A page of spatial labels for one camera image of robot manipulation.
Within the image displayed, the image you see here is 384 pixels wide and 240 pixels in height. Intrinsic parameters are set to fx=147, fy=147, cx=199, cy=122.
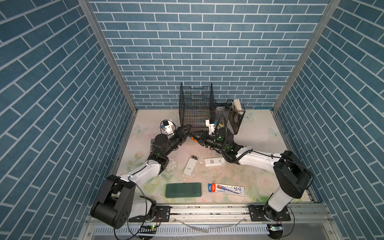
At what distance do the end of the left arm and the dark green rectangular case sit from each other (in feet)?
0.72

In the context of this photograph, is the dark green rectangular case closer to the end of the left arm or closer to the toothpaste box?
the toothpaste box

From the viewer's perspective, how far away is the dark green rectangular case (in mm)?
803

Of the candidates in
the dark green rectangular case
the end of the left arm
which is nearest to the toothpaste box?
the dark green rectangular case

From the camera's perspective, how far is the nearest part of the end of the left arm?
627 millimetres
